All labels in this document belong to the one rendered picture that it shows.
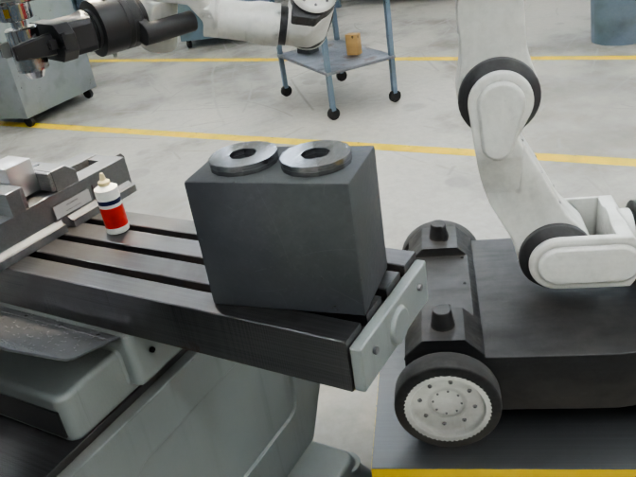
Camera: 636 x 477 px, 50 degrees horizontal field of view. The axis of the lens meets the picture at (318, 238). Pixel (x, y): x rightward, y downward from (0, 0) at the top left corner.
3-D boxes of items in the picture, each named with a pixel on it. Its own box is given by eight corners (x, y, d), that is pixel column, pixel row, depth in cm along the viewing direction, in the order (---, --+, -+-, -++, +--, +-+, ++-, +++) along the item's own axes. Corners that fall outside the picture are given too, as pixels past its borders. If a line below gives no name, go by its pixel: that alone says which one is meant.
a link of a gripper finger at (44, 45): (8, 43, 99) (49, 32, 102) (17, 65, 101) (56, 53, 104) (13, 44, 98) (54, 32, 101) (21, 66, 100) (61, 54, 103)
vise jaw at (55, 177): (36, 174, 132) (29, 155, 130) (79, 181, 126) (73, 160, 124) (10, 187, 128) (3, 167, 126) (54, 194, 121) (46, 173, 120)
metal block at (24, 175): (20, 185, 126) (8, 155, 123) (41, 188, 123) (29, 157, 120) (-5, 198, 122) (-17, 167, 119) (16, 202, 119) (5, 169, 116)
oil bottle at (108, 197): (117, 223, 124) (100, 167, 119) (134, 225, 122) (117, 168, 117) (102, 234, 121) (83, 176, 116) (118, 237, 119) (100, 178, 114)
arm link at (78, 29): (20, 9, 107) (90, -8, 114) (41, 70, 112) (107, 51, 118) (53, 12, 98) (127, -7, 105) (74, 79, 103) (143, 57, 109)
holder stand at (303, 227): (248, 259, 105) (221, 136, 96) (388, 267, 97) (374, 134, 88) (213, 305, 95) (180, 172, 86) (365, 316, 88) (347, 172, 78)
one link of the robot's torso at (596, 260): (615, 242, 150) (619, 187, 143) (641, 293, 132) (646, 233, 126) (518, 247, 153) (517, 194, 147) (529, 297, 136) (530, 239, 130)
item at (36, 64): (41, 71, 102) (29, 35, 100) (12, 75, 103) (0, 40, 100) (55, 63, 106) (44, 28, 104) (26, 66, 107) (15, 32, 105)
